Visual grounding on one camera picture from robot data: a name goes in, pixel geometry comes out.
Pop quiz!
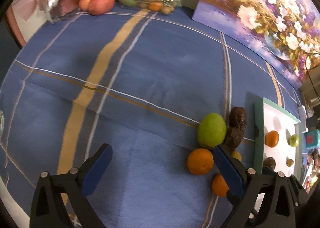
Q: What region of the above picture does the large green mango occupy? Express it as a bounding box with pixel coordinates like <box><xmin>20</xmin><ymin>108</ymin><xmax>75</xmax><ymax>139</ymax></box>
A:
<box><xmin>197</xmin><ymin>113</ymin><xmax>227</xmax><ymax>149</ymax></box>

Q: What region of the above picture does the dark avocado in tray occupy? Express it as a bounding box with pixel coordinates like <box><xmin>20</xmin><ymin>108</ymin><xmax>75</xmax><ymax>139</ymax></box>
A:
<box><xmin>263</xmin><ymin>157</ymin><xmax>276</xmax><ymax>170</ymax></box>

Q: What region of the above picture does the small orange near finger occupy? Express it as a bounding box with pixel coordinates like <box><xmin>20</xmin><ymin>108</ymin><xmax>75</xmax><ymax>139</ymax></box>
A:
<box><xmin>211</xmin><ymin>173</ymin><xmax>229</xmax><ymax>197</ymax></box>

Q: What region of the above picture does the small brown longan fruit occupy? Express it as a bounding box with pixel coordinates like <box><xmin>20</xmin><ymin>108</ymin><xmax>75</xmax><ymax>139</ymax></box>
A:
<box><xmin>286</xmin><ymin>158</ymin><xmax>294</xmax><ymax>167</ymax></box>

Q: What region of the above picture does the orange in tray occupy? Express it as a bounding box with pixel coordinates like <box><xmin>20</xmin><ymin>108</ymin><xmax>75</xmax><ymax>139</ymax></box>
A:
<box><xmin>265</xmin><ymin>130</ymin><xmax>279</xmax><ymax>148</ymax></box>

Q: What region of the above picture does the white tray teal rim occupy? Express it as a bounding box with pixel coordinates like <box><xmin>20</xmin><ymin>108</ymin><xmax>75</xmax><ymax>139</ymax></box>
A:
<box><xmin>253</xmin><ymin>98</ymin><xmax>303</xmax><ymax>179</ymax></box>

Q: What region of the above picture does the dark brown avocado lower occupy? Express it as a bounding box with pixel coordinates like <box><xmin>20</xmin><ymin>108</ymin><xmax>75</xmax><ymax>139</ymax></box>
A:
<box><xmin>222</xmin><ymin>127</ymin><xmax>244</xmax><ymax>152</ymax></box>

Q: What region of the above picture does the dark brown avocado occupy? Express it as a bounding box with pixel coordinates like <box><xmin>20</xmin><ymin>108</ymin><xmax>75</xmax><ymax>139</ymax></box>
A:
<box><xmin>222</xmin><ymin>127</ymin><xmax>244</xmax><ymax>152</ymax></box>
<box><xmin>229</xmin><ymin>107</ymin><xmax>247</xmax><ymax>131</ymax></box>

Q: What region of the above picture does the small green apple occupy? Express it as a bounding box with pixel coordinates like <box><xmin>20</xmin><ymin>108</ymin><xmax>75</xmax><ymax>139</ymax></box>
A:
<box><xmin>288</xmin><ymin>134</ymin><xmax>299</xmax><ymax>147</ymax></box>

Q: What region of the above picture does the large orange on cloth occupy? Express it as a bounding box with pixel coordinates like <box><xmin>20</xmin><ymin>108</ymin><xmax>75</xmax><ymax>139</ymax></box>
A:
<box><xmin>186</xmin><ymin>148</ymin><xmax>214</xmax><ymax>175</ymax></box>

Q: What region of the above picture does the teal toy box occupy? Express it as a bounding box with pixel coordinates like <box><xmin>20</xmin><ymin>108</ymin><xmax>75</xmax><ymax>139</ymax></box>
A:
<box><xmin>304</xmin><ymin>129</ymin><xmax>320</xmax><ymax>151</ymax></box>

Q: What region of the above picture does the dark brown avocado upper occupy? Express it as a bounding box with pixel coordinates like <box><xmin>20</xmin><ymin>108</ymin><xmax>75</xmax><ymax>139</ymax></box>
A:
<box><xmin>229</xmin><ymin>107</ymin><xmax>247</xmax><ymax>131</ymax></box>

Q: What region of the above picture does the white power strip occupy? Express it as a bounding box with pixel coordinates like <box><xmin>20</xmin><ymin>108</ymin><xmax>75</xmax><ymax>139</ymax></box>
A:
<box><xmin>298</xmin><ymin>105</ymin><xmax>308</xmax><ymax>133</ymax></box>

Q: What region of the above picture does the blue plaid tablecloth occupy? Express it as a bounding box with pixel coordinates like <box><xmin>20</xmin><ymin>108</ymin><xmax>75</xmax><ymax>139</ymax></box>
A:
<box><xmin>1</xmin><ymin>9</ymin><xmax>301</xmax><ymax>227</ymax></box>

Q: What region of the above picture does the floral painting canvas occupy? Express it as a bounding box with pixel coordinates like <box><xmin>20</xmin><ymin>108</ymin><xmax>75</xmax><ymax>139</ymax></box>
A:
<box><xmin>193</xmin><ymin>0</ymin><xmax>319</xmax><ymax>88</ymax></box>

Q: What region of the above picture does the red apple behind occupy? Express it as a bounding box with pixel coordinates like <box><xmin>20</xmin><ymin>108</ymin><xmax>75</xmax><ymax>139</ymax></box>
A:
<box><xmin>79</xmin><ymin>0</ymin><xmax>91</xmax><ymax>11</ymax></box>

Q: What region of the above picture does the red apple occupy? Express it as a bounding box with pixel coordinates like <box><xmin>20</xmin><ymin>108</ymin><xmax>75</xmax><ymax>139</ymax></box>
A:
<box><xmin>79</xmin><ymin>0</ymin><xmax>91</xmax><ymax>11</ymax></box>
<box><xmin>88</xmin><ymin>0</ymin><xmax>115</xmax><ymax>16</ymax></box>

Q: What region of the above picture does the red apple front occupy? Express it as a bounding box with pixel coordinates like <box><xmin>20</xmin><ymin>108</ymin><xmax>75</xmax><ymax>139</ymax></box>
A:
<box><xmin>88</xmin><ymin>0</ymin><xmax>115</xmax><ymax>16</ymax></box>

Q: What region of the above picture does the clear plastic fruit container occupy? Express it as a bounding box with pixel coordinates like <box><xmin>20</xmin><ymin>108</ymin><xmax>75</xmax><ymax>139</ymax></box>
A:
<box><xmin>118</xmin><ymin>0</ymin><xmax>183</xmax><ymax>15</ymax></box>

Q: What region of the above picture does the black power cable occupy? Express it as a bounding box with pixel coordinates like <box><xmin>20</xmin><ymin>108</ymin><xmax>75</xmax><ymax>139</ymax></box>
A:
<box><xmin>304</xmin><ymin>52</ymin><xmax>320</xmax><ymax>95</ymax></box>

